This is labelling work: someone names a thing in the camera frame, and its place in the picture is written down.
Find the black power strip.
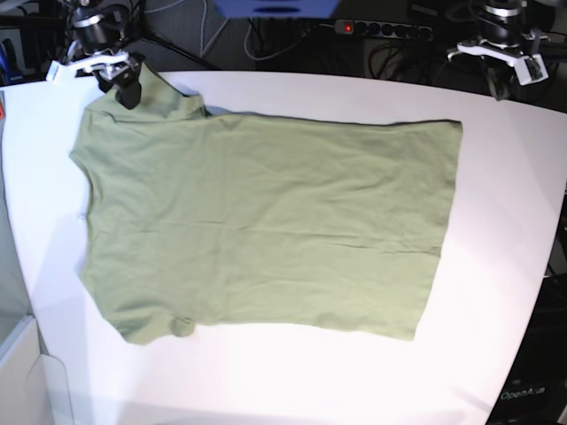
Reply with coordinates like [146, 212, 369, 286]
[331, 19, 433, 42]

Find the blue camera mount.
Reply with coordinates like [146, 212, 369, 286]
[214, 0, 339, 19]

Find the black OpenArm box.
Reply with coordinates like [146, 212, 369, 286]
[487, 276, 566, 424]

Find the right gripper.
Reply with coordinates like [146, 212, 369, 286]
[66, 50, 144, 110]

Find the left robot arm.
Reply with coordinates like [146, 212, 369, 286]
[447, 1, 548, 101]

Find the white bin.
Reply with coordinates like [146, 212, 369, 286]
[1, 315, 74, 424]

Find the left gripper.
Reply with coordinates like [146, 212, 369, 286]
[447, 40, 534, 101]

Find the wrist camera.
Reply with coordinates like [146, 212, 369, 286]
[514, 54, 548, 86]
[45, 61, 75, 85]

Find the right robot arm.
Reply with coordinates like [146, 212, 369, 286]
[67, 1, 144, 110]

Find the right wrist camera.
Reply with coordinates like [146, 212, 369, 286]
[45, 61, 75, 85]

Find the green T-shirt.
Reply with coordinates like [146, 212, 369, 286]
[70, 69, 462, 344]

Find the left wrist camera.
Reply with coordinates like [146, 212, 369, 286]
[514, 54, 548, 86]

